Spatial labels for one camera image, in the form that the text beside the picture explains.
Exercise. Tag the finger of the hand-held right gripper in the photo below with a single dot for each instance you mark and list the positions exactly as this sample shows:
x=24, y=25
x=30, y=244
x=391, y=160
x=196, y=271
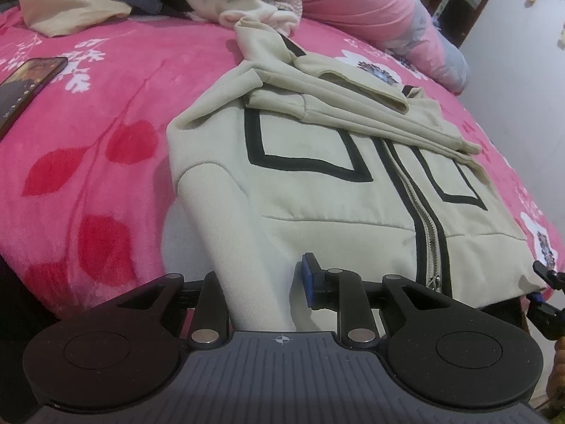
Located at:
x=549, y=318
x=556, y=281

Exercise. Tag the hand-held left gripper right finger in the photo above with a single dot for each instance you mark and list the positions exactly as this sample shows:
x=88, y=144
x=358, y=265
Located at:
x=308, y=282

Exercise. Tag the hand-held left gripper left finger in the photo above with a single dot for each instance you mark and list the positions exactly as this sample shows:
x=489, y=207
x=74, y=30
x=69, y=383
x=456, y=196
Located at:
x=214, y=304

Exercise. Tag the cream zip hoodie black trim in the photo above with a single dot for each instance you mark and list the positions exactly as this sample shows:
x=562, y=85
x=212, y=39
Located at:
x=335, y=194

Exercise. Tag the person's right hand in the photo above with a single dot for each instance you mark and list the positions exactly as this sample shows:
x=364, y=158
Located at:
x=559, y=371

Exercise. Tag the pink floral blanket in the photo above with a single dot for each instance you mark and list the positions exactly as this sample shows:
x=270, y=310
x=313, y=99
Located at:
x=110, y=110

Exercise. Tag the pink rolled quilt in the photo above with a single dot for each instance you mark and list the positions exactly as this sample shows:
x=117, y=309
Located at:
x=366, y=9

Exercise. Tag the black smartphone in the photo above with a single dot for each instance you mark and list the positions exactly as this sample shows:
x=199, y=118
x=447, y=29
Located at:
x=26, y=84

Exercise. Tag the cream sweater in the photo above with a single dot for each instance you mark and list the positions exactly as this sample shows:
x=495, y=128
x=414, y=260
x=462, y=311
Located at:
x=66, y=9

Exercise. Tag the dark wooden door frame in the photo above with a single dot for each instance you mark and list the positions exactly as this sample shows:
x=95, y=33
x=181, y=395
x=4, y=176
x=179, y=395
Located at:
x=485, y=0

